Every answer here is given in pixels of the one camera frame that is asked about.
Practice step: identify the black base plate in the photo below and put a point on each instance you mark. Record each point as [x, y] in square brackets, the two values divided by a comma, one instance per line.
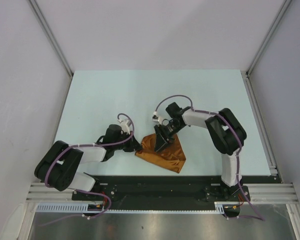
[164, 193]

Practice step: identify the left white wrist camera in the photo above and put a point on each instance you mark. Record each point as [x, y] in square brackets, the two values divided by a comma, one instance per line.
[126, 125]

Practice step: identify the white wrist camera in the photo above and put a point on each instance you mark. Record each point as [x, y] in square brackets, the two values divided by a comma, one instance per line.
[157, 118]
[126, 125]

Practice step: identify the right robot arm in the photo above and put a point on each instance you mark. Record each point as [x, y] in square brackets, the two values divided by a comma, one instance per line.
[226, 133]

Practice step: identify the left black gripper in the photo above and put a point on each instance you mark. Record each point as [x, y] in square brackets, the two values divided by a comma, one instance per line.
[133, 145]

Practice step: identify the aluminium frame rail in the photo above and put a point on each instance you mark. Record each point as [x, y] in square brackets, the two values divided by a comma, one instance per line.
[272, 193]

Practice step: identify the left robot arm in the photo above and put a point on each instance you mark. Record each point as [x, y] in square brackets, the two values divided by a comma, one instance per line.
[58, 168]

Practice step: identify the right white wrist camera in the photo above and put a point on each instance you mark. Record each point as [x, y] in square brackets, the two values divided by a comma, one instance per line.
[157, 118]

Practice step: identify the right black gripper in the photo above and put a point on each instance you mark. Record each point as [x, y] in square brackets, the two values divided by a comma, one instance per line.
[162, 137]

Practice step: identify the orange cloth napkin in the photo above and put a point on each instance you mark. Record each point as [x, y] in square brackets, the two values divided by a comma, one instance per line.
[172, 158]

